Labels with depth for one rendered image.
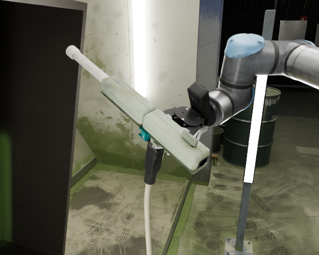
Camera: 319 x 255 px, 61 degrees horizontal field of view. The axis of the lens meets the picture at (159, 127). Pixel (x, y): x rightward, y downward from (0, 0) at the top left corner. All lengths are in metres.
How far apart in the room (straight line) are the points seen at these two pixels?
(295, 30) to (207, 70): 5.03
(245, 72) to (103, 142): 2.48
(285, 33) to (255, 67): 6.59
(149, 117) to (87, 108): 2.47
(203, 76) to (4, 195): 1.80
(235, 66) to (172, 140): 0.29
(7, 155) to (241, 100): 1.02
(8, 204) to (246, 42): 1.28
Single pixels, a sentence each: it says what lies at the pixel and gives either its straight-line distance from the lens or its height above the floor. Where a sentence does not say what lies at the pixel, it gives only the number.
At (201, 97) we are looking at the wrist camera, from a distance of 0.59.
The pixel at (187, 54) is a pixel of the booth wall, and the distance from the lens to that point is 2.50.
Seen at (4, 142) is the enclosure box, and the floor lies 1.09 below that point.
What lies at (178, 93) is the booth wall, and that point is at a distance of 2.58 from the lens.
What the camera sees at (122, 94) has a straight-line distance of 0.60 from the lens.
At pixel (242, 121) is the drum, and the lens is 3.08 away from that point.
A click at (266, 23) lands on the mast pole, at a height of 1.57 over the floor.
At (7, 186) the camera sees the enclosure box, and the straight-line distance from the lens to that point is 1.47.
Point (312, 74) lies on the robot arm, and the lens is 0.68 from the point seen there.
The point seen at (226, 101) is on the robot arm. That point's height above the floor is 1.38.
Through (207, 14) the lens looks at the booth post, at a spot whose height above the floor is 1.65.
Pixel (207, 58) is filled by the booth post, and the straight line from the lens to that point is 2.48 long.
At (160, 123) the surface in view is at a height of 1.38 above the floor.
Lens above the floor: 1.56
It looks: 21 degrees down
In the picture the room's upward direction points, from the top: straight up
